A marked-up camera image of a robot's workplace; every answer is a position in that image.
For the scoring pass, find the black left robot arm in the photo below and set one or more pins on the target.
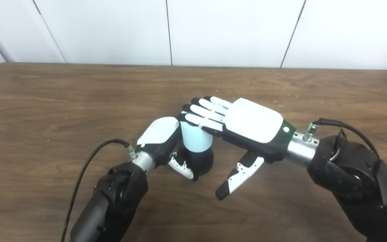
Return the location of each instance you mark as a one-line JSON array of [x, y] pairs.
[[113, 201]]

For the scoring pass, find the light blue cylinder cup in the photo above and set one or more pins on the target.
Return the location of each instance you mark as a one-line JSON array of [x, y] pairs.
[[197, 141]]

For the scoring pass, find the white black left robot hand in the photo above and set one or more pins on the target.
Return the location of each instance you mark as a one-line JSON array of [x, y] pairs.
[[158, 132]]

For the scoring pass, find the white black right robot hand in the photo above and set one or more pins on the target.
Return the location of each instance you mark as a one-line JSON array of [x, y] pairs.
[[254, 121]]

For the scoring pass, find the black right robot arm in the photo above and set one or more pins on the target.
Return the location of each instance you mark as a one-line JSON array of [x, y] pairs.
[[358, 178]]

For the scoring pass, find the black funnel-shaped nozzle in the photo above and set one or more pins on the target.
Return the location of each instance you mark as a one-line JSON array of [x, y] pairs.
[[202, 161]]

